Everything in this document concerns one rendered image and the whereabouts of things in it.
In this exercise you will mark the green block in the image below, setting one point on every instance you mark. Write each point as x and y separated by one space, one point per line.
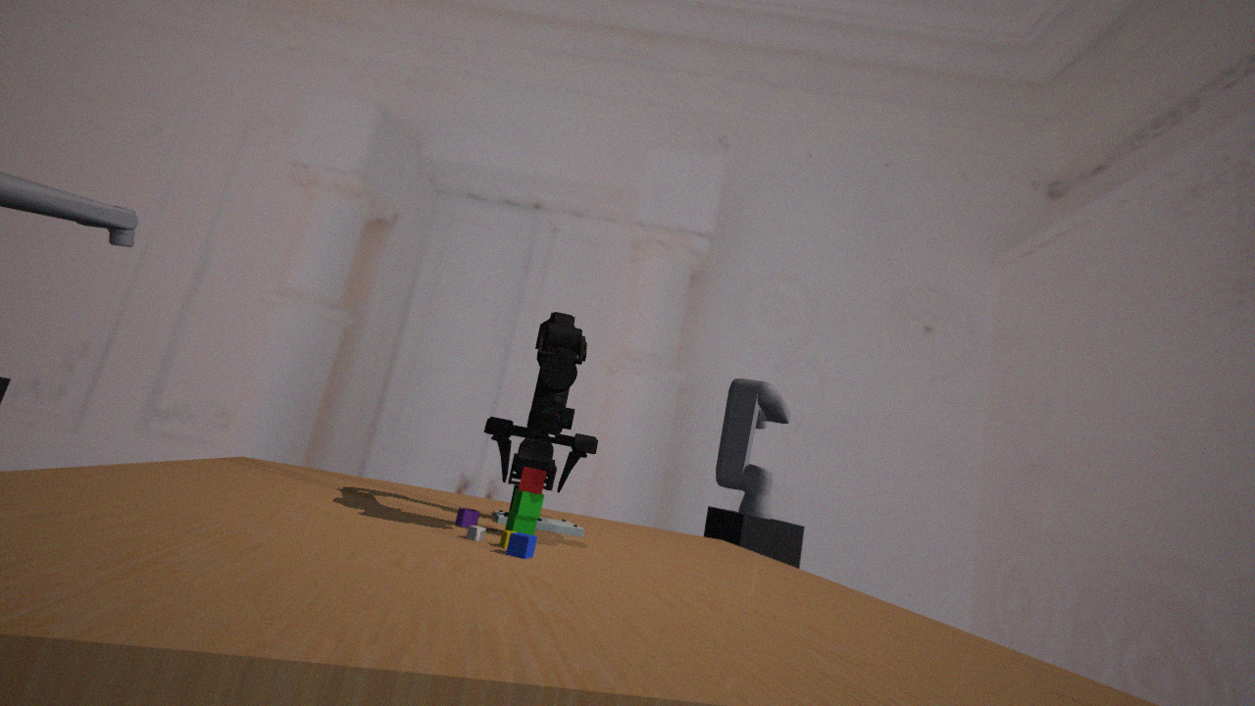
527 503
521 523

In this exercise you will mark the blue block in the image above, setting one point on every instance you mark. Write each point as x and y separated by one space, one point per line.
521 545

